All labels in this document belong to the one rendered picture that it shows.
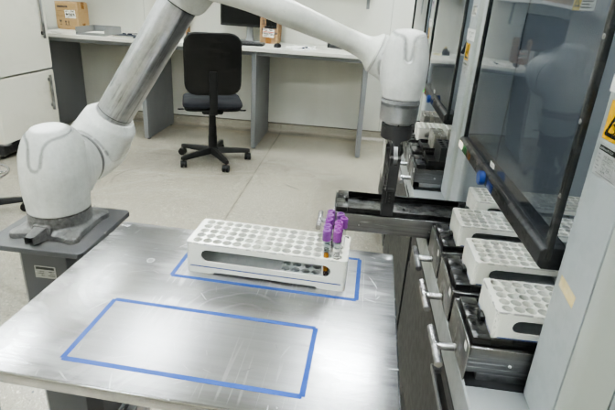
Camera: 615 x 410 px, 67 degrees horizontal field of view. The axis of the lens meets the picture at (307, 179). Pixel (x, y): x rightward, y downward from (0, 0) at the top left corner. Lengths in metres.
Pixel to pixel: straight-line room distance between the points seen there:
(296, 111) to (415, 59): 3.78
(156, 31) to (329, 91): 3.54
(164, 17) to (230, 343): 0.85
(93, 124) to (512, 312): 1.12
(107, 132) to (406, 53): 0.83
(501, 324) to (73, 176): 1.02
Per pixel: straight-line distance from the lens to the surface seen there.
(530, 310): 0.86
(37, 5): 4.59
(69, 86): 5.26
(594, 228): 0.68
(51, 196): 1.31
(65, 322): 0.84
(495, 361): 0.86
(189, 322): 0.79
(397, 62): 1.07
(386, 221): 1.20
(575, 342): 0.72
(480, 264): 0.95
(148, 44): 1.33
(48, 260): 1.38
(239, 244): 0.88
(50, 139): 1.29
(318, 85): 4.73
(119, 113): 1.41
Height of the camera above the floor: 1.31
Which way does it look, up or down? 21 degrees down
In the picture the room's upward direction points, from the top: 4 degrees clockwise
